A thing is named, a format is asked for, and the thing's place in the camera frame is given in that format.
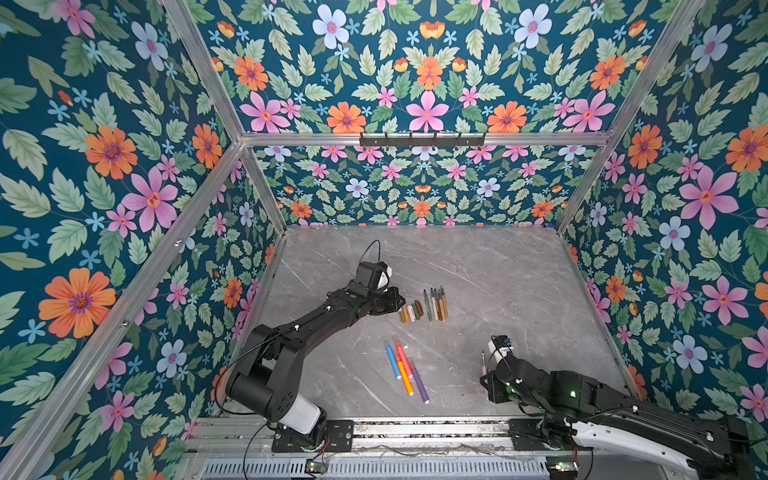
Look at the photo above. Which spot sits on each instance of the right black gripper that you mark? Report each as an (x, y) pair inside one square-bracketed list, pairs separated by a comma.
[(490, 381)]

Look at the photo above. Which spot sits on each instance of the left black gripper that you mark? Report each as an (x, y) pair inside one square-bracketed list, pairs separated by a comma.
[(394, 303)]

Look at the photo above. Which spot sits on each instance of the dark green brown marker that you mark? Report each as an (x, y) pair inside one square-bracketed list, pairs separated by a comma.
[(427, 305)]

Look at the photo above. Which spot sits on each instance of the ochre brown marker pen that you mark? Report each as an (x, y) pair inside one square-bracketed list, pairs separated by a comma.
[(443, 304)]

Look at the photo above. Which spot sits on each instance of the purple marker pen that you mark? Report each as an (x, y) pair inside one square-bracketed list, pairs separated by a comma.
[(419, 382)]

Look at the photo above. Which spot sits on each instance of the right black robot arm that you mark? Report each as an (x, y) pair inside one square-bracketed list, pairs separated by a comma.
[(578, 411)]

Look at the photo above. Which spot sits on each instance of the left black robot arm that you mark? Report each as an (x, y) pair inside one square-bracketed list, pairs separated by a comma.
[(266, 377)]

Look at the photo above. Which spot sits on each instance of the red marker pen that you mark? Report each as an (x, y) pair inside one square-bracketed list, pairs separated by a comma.
[(403, 358)]

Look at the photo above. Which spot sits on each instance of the blue marker pen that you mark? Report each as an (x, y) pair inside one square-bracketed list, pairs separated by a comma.
[(393, 360)]

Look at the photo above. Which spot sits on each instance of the orange marker pen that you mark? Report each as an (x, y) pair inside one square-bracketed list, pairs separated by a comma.
[(405, 378)]

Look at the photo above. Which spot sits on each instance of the black hook bar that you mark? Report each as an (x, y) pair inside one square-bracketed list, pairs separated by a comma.
[(408, 140)]

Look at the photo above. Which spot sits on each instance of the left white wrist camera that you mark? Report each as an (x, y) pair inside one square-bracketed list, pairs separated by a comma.
[(385, 276)]

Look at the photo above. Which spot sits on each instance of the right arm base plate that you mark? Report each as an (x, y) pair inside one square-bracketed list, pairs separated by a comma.
[(533, 434)]

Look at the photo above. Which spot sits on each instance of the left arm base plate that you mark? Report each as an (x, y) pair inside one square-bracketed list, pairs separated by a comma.
[(335, 436)]

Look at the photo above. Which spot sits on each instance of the aluminium front rail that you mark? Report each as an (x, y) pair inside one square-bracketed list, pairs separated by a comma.
[(238, 437)]

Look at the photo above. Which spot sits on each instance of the white vented cable duct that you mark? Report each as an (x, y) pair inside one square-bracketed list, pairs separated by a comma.
[(377, 468)]

